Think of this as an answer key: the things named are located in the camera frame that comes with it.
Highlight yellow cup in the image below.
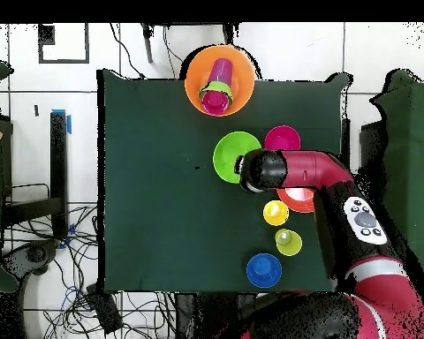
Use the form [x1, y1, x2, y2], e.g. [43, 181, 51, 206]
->
[262, 200, 290, 227]

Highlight pink cup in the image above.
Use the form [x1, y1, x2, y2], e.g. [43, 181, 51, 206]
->
[201, 90, 231, 117]

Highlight blue bowl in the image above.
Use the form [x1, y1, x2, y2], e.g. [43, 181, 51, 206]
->
[246, 252, 283, 290]

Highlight black square frame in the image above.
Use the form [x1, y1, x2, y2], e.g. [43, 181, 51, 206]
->
[37, 23, 90, 65]

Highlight large orange bowl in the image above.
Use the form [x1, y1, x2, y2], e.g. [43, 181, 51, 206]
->
[184, 44, 258, 117]

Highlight small green bowl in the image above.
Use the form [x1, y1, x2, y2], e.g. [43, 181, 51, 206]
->
[197, 80, 235, 106]

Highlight large green bowl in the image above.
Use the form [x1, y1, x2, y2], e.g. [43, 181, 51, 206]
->
[212, 131, 263, 185]

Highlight small pink bowl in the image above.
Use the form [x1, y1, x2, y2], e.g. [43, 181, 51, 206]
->
[263, 124, 302, 152]

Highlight black metal stand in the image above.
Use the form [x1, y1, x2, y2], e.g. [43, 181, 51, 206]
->
[1, 109, 71, 240]

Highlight tangle of cables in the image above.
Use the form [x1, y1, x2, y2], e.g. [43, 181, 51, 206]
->
[3, 183, 178, 339]

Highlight purple cup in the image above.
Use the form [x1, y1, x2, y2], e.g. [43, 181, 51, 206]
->
[207, 57, 233, 86]

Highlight dark green tablecloth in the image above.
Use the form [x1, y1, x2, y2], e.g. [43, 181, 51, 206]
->
[96, 68, 353, 297]

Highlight black pedestal leg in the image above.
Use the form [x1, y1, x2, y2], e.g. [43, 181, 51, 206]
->
[1, 238, 62, 281]

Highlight wide red-orange bowl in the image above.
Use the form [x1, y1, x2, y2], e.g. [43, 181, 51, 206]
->
[276, 186, 318, 214]

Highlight lime yellow-green cup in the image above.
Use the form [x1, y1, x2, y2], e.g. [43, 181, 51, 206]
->
[274, 228, 304, 258]

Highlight black power strip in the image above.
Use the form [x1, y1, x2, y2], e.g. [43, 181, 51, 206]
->
[85, 282, 124, 335]

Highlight black camera stand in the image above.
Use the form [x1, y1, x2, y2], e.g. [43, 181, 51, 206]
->
[140, 22, 240, 65]

